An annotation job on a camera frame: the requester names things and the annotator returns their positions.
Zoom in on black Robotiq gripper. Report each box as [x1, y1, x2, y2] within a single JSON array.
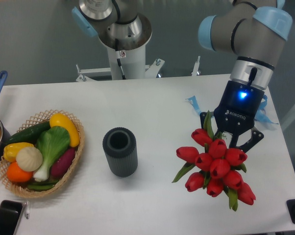
[[200, 80, 264, 153]]

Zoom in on red tulip bouquet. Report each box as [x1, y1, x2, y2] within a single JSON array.
[[173, 112, 256, 211]]

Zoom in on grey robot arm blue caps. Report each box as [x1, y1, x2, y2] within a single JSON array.
[[198, 0, 293, 152]]

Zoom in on dark grey ribbed vase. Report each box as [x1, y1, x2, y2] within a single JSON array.
[[102, 127, 138, 177]]

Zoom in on blue plastic wrapper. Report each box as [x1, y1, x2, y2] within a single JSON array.
[[186, 95, 278, 124]]

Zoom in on purple sweet potato toy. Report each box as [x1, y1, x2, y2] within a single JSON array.
[[50, 148, 75, 179]]

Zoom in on green bok choy toy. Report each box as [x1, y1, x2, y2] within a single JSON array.
[[33, 126, 70, 182]]

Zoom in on green cucumber toy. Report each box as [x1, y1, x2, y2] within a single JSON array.
[[6, 121, 50, 145]]

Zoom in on green pea pod toy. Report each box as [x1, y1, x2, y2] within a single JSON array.
[[26, 180, 58, 191]]

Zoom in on cream steamed bun toy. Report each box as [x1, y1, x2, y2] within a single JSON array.
[[16, 147, 43, 172]]

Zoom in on orange fruit toy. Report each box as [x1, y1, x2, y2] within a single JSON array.
[[6, 162, 33, 183]]

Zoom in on yellow bell pepper toy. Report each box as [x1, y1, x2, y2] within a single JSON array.
[[3, 142, 34, 163]]

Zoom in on clear pen clip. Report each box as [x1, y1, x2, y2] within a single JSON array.
[[24, 200, 30, 219]]

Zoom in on woven wicker basket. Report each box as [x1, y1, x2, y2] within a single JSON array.
[[0, 110, 85, 199]]

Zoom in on black smartphone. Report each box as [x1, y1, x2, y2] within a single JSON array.
[[0, 200, 24, 235]]

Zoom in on robot base and white pedestal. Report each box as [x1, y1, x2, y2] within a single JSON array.
[[72, 0, 165, 80]]

